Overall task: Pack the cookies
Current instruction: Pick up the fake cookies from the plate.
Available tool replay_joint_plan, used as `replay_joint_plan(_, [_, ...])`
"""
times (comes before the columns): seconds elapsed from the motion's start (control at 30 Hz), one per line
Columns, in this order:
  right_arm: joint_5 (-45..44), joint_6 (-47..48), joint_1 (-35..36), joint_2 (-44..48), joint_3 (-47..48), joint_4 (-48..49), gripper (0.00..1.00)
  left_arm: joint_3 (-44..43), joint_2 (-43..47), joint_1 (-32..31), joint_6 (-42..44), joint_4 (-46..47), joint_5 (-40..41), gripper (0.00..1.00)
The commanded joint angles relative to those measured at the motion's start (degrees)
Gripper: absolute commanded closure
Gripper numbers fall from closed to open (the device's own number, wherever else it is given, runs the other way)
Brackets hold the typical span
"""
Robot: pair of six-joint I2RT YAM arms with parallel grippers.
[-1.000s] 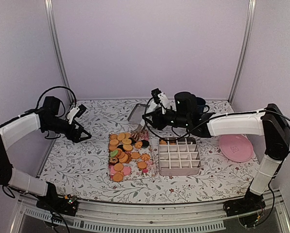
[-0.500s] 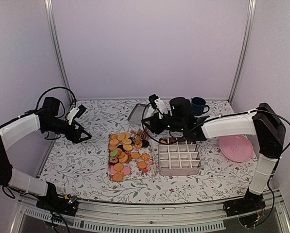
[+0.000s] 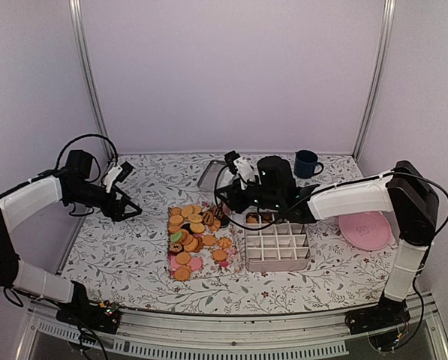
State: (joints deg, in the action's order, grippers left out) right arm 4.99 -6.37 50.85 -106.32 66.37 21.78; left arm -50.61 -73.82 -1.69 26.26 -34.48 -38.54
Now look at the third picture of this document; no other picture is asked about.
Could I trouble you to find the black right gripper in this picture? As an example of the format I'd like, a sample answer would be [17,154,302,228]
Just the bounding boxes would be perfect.
[213,179,281,216]

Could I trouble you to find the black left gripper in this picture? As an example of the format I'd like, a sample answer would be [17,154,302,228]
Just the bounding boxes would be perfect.
[67,181,143,221]

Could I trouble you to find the silver white tongs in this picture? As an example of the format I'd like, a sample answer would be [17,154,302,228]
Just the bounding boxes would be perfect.
[202,204,230,231]

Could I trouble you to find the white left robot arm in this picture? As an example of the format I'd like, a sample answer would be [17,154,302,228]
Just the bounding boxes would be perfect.
[0,150,142,326]

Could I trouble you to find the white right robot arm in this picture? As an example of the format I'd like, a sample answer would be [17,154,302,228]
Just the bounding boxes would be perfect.
[213,151,439,327]

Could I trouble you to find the silver tin lid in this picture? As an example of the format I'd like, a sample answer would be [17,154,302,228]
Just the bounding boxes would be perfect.
[197,160,226,191]

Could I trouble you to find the pink divided cookie tin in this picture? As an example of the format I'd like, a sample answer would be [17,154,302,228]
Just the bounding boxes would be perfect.
[244,211,311,272]

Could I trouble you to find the dark blue mug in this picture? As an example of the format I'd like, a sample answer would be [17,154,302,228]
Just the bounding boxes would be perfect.
[293,150,324,179]

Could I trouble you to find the floral rectangular tray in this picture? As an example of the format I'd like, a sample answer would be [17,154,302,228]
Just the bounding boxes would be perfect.
[166,202,245,281]

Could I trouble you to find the green sandwich cookie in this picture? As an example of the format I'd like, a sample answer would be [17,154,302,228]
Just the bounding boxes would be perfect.
[170,231,184,243]

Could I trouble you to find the pink sandwich cookie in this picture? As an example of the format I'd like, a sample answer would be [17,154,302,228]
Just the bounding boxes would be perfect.
[170,257,188,271]

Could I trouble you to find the pink plate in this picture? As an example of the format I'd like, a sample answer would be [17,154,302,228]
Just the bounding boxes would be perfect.
[338,211,392,251]

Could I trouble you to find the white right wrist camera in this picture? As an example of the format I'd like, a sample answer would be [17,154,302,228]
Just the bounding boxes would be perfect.
[221,151,257,191]

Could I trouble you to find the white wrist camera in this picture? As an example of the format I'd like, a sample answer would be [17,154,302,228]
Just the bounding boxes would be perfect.
[102,161,134,192]
[221,151,257,191]

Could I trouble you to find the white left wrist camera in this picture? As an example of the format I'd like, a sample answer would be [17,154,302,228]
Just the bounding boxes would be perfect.
[102,161,134,192]

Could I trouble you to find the front aluminium rail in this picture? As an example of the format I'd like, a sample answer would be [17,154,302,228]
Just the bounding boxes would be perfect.
[16,293,448,359]

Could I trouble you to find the left aluminium frame post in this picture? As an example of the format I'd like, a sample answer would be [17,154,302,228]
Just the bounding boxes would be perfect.
[68,0,108,137]

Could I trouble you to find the aluminium frame post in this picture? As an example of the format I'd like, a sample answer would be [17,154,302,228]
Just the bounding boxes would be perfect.
[352,0,396,162]
[68,0,108,137]

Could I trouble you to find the right aluminium frame post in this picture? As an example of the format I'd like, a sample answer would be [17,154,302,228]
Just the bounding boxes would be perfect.
[352,0,396,162]

